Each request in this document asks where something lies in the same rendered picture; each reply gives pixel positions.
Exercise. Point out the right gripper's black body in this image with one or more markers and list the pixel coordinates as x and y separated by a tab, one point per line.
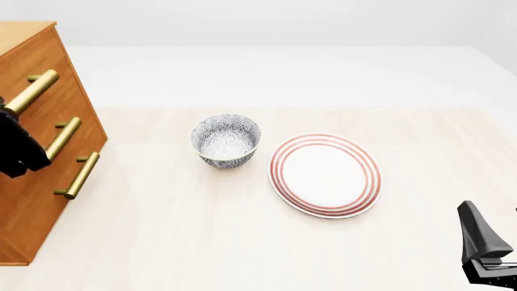
494	272

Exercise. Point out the wooden cabinet drawer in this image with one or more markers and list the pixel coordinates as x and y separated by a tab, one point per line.
36	60
68	100
40	218

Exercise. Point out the wooden cabinet with drawers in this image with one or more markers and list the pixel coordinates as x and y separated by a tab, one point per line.
20	33

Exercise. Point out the white plate with red rings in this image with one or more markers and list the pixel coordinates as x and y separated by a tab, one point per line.
325	175

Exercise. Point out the blue white patterned bowl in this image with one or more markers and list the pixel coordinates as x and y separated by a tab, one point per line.
226	142

